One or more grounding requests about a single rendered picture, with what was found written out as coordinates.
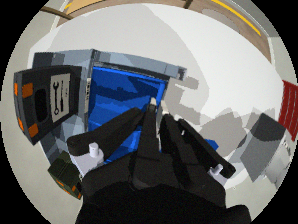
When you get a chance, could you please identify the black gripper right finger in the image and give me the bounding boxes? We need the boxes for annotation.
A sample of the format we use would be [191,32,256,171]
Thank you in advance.
[157,100,236,193]

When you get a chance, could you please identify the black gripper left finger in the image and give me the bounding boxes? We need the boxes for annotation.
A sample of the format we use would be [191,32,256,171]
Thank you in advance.
[66,98,162,192]

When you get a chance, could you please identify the olive green case with orange latches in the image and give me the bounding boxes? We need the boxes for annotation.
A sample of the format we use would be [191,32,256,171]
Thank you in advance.
[47,150,83,200]

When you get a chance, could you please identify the grey shelf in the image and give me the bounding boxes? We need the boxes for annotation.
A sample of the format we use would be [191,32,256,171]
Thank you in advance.
[32,49,188,165]

